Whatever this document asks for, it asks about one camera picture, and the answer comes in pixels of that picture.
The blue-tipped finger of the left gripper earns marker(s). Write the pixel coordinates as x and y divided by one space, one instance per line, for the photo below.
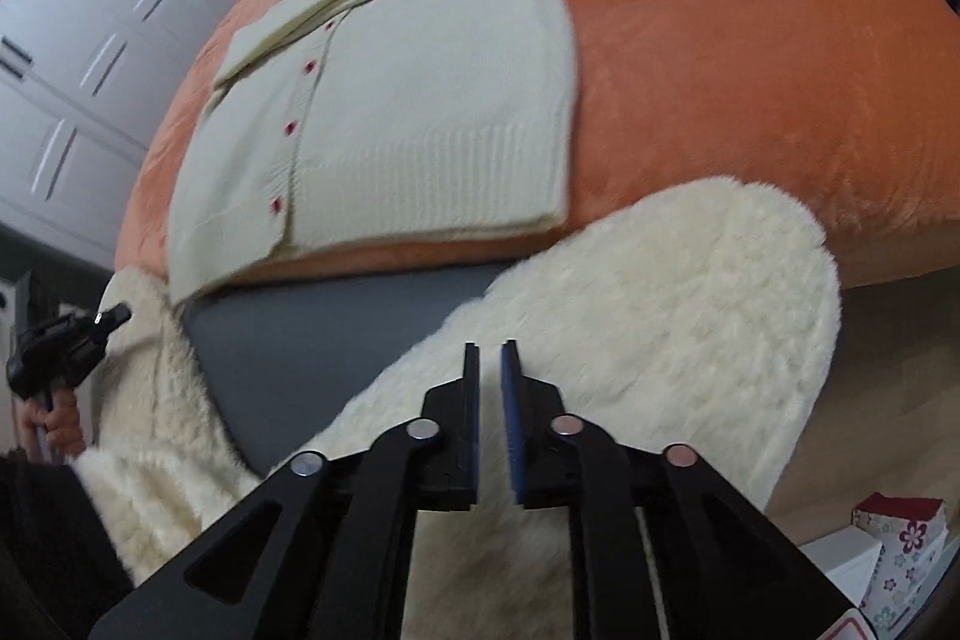
112 315

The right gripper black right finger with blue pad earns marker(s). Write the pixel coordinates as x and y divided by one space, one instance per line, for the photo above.
662 546

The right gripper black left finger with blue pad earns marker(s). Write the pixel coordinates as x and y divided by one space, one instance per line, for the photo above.
321 549

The cream cherry knit cardigan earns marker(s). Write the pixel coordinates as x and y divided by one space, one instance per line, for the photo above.
334 123

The person's left hand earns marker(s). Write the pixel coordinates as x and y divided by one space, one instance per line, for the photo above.
62 426

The white cardboard box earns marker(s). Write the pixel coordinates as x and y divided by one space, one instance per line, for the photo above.
848 557

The cream fluffy fleece blanket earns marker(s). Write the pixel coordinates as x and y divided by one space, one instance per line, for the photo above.
707 313

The floral paper gift box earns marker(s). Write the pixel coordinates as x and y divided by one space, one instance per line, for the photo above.
912 532

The white wardrobe with red stickers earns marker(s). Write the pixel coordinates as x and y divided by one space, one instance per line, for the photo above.
85 85

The orange plush bed blanket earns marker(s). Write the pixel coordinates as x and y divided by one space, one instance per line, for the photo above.
849 105

